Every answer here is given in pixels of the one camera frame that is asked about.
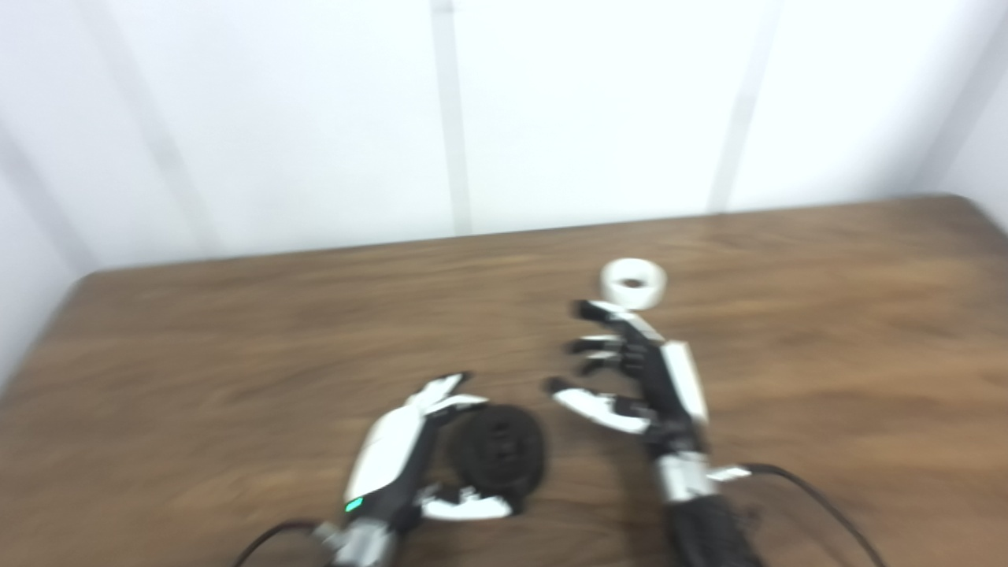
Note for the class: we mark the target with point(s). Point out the round black part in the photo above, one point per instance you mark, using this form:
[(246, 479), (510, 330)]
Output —
[(504, 453)]

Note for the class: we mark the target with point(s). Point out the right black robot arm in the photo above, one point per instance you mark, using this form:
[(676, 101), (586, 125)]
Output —
[(705, 520)]

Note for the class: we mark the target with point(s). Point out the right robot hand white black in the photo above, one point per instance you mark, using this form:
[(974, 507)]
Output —
[(669, 386)]

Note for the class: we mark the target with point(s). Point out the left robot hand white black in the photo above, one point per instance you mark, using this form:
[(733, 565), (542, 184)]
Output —
[(390, 457)]

